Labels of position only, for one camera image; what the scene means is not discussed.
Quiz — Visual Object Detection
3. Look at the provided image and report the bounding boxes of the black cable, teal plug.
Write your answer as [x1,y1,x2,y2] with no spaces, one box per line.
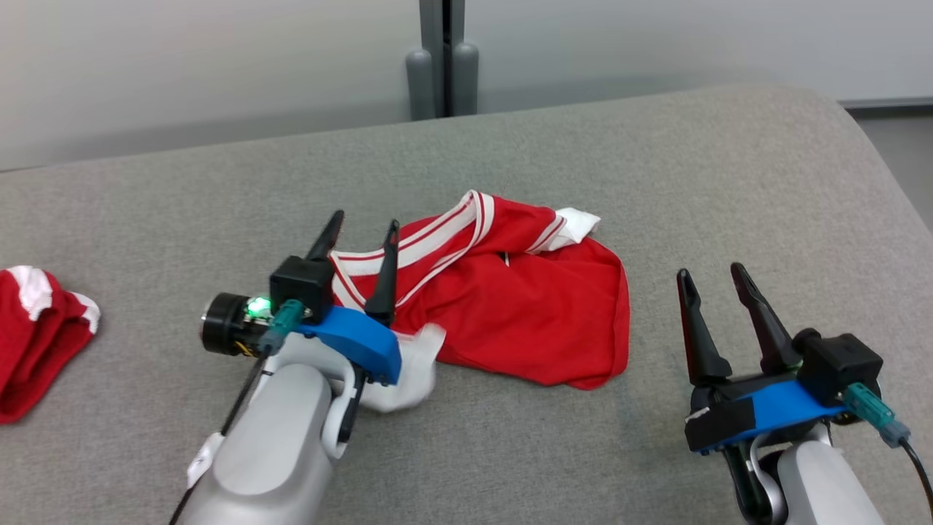
[842,383,933,511]
[169,299,305,525]

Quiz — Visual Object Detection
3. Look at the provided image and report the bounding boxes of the red jersey with white stripes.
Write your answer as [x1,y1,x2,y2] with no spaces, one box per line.
[329,190,631,413]

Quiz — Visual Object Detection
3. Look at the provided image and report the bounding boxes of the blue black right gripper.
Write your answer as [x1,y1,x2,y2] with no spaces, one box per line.
[676,262,846,456]

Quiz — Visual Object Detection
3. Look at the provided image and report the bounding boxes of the left black cable, teal plug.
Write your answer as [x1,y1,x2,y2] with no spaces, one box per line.
[169,299,305,525]

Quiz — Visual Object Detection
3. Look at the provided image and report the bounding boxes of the right black cable, teal plug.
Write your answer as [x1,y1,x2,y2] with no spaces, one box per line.
[842,383,933,511]

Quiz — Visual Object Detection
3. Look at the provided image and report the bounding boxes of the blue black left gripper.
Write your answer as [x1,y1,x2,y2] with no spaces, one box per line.
[200,210,403,386]

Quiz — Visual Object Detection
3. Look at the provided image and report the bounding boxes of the grey partition post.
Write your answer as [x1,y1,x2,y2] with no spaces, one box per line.
[405,0,480,121]

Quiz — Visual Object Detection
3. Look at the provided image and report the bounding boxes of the red shorts with white stripe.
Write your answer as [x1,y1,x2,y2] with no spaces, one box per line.
[0,265,101,425]

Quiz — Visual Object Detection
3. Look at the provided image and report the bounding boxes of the white label on left cable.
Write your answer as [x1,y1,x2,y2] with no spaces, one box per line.
[186,432,223,488]

